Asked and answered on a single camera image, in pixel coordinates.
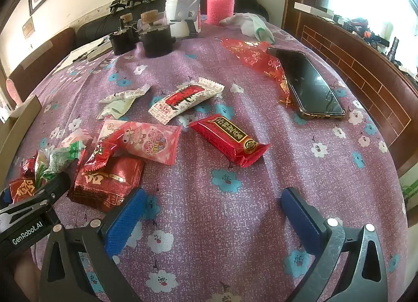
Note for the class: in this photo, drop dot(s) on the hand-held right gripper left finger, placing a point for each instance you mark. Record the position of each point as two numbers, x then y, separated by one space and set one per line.
125 220

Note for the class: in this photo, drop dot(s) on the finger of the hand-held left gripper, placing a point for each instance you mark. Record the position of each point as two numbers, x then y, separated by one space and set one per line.
55 184

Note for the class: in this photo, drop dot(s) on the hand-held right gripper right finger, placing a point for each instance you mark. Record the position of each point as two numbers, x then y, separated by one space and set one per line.
300 220

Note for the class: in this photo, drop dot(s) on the green candy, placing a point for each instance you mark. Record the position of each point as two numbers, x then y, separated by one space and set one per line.
60 161

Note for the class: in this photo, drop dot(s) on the cardboard box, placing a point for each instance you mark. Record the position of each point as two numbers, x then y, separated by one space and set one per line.
16 132

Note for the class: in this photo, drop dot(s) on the pink cartoon snack packet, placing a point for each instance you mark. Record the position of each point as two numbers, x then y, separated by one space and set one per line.
153 145

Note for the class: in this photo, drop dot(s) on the small red candy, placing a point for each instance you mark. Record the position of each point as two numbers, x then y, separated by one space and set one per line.
28 168

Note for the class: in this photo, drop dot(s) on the small red snack packet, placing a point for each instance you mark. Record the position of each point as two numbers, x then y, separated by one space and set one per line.
23 189

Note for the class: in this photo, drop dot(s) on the large dark red snack packet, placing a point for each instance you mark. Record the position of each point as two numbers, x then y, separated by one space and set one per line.
104 187

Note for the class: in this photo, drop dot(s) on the pink and white candy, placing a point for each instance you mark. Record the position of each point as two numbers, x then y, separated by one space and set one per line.
73 140

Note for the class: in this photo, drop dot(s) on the red twisted candy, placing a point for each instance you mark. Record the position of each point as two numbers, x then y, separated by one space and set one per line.
98 158

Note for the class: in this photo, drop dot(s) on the purple floral tablecloth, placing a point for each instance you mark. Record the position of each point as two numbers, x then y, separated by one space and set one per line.
228 223

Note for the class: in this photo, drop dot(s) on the pale green candy wrapper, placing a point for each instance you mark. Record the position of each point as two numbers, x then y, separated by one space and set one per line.
114 108

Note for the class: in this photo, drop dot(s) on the pink cushion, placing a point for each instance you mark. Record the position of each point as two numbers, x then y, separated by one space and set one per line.
13 91

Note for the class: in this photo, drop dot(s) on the red snack bar packet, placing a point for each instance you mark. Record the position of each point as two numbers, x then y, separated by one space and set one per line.
228 140

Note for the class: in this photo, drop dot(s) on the small white candy wrapper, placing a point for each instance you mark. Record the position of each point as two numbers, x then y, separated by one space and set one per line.
125 94

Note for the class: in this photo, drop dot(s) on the brown chair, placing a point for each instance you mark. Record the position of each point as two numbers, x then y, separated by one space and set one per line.
39 60

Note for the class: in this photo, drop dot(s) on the white and red snack packet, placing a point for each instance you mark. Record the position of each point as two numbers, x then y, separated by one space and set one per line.
183 99

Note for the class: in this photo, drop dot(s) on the black smartphone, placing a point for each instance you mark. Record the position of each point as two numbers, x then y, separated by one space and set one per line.
307 83

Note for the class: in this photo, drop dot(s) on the white paper sheets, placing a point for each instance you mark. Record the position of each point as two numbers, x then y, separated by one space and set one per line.
86 48

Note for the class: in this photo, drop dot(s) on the black jar with wooden knob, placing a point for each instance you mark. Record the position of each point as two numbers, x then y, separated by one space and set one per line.
122 42
156 42

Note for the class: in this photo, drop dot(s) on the black sofa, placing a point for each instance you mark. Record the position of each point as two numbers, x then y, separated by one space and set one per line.
94 29

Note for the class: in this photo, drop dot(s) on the brown wooden cabinet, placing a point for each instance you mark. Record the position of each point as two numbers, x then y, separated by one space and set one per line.
359 70

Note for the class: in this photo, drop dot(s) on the red plastic wrapper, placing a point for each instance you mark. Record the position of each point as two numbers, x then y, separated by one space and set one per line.
248 53

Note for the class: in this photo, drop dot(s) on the pile of assorted tools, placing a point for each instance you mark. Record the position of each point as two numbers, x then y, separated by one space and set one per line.
369 32

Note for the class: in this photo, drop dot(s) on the light crumpled cloth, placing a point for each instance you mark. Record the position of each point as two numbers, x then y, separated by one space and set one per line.
251 24

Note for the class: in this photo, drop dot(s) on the white cup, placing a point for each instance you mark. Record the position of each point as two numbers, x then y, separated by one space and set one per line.
173 18

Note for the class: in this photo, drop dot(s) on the white flat box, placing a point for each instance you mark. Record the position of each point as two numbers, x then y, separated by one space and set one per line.
310 9

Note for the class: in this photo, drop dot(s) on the grey slotted spatula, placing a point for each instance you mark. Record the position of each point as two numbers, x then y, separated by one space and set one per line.
187 3

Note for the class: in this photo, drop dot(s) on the black bag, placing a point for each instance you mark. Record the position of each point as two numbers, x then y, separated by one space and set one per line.
248 1

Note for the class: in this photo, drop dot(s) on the small wall picture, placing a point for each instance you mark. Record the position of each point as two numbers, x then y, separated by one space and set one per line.
28 27

